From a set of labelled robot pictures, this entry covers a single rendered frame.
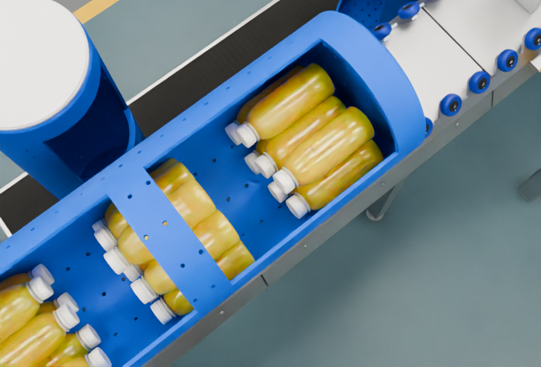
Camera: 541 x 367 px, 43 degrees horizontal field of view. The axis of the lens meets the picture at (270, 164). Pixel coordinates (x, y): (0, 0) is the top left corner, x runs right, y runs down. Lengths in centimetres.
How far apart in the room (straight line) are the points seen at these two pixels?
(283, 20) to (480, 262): 102
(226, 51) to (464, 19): 101
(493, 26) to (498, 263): 102
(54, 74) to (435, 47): 75
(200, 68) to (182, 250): 134
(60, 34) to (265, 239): 54
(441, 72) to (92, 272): 77
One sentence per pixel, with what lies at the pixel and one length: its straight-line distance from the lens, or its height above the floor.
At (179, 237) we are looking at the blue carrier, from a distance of 98.
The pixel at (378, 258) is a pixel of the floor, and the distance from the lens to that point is 223.
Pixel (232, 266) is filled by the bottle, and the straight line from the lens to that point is 112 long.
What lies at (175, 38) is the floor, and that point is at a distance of 250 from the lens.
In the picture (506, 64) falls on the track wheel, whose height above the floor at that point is 97.
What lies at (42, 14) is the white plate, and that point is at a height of 104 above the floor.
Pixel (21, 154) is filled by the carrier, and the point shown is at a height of 90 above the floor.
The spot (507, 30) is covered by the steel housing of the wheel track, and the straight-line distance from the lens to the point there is 150.
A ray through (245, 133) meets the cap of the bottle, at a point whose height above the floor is 111.
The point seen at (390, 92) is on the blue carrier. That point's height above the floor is 121.
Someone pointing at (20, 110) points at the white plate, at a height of 104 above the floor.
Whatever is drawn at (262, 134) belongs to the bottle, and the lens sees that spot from 114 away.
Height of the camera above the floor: 217
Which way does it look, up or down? 72 degrees down
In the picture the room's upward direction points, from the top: 3 degrees counter-clockwise
